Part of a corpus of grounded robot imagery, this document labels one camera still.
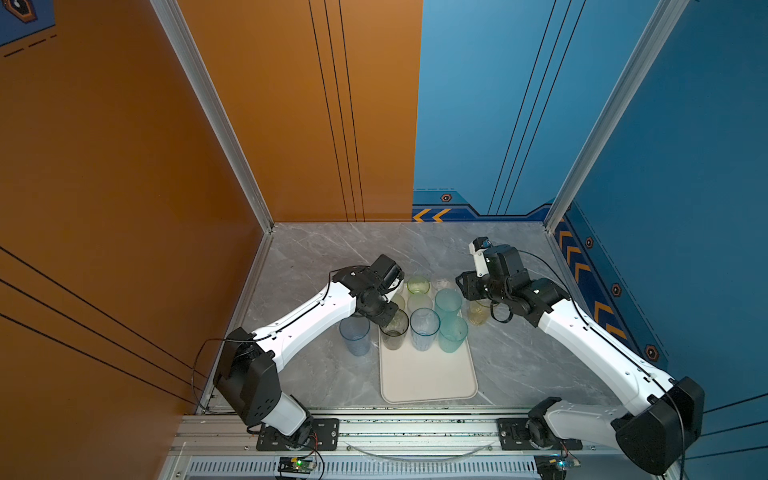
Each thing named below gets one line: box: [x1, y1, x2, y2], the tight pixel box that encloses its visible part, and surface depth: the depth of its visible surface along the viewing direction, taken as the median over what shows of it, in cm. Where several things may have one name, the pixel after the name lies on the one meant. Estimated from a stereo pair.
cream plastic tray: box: [380, 330, 478, 404], surface depth 85 cm
